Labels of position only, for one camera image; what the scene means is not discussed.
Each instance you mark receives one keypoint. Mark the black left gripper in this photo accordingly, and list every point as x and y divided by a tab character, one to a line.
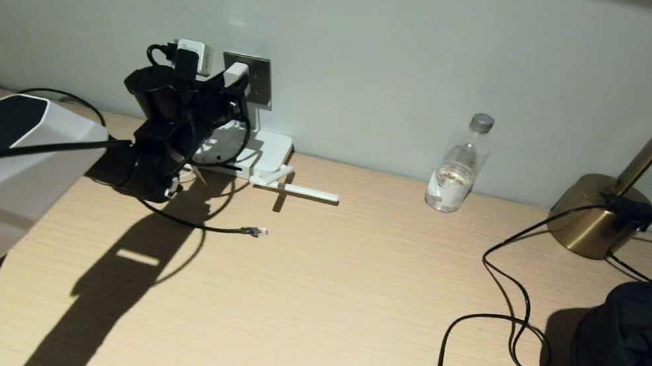
177	105

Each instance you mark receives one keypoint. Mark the white power adapter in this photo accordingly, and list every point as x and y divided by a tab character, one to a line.
238	71

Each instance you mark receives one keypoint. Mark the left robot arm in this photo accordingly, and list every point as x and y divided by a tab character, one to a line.
10	188

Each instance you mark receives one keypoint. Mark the white router with antennas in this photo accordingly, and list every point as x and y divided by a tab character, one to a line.
271	150

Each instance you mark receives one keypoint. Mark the clear plastic water bottle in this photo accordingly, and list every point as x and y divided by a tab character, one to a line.
454	179

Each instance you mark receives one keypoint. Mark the black box on lamp base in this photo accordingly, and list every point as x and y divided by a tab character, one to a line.
629	215

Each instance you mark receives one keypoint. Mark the grey wall socket plate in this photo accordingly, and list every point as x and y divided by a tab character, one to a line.
262	83

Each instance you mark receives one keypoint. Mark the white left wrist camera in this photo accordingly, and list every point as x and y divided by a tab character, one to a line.
202	58

